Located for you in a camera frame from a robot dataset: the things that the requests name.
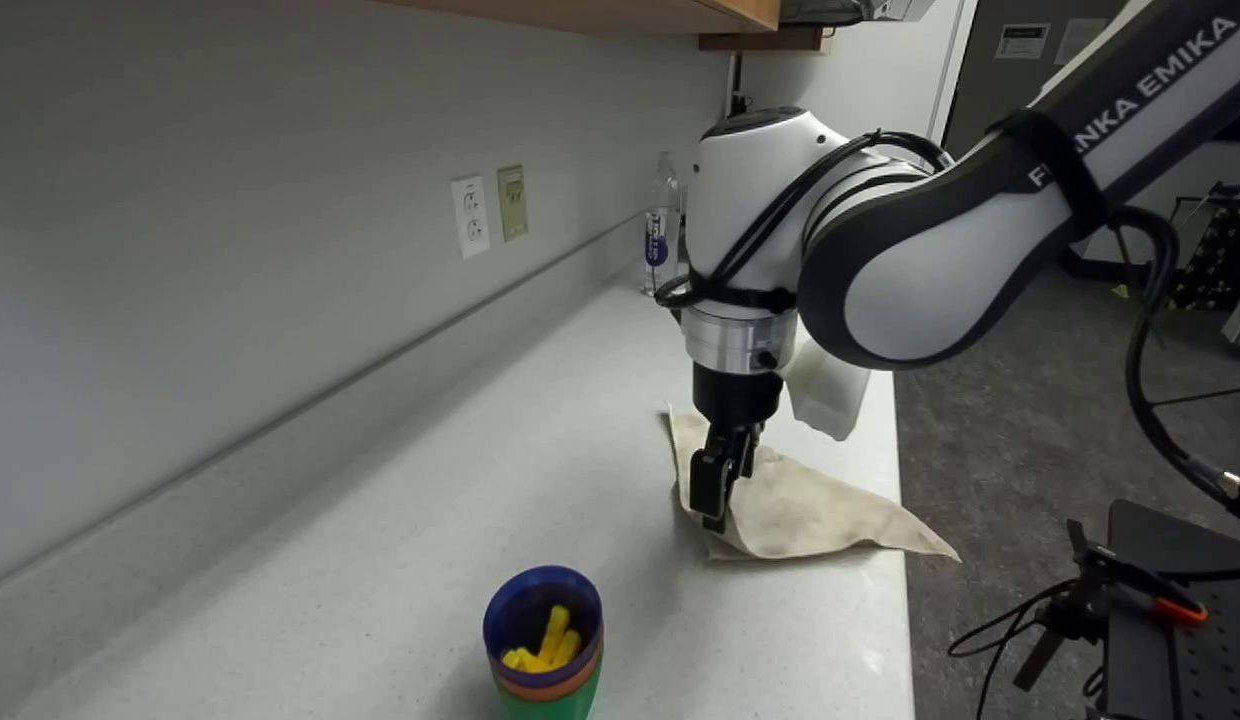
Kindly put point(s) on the white wall power outlet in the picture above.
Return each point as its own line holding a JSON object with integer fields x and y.
{"x": 470, "y": 204}

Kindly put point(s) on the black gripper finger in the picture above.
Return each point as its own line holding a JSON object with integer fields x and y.
{"x": 709, "y": 489}
{"x": 747, "y": 443}

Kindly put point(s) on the beige cloth towel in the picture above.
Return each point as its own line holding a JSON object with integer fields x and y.
{"x": 787, "y": 509}

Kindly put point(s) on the yellow item in cup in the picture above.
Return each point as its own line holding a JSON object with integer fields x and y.
{"x": 556, "y": 644}

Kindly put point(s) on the black camera tripod stand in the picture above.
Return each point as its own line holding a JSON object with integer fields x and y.
{"x": 1162, "y": 599}

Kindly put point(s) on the beige wall switch plate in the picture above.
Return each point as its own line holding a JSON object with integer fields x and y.
{"x": 514, "y": 203}

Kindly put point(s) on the clear plastic water bottle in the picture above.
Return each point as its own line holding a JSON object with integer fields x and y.
{"x": 660, "y": 242}

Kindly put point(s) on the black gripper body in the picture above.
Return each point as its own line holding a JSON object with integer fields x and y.
{"x": 728, "y": 401}

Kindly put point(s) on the wooden wall cabinet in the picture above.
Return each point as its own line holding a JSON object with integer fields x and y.
{"x": 623, "y": 12}

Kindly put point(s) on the stacked colourful cups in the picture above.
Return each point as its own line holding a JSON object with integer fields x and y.
{"x": 517, "y": 618}

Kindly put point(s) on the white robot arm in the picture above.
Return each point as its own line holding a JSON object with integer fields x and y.
{"x": 894, "y": 252}

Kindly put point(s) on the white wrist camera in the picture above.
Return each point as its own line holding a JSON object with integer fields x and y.
{"x": 825, "y": 390}

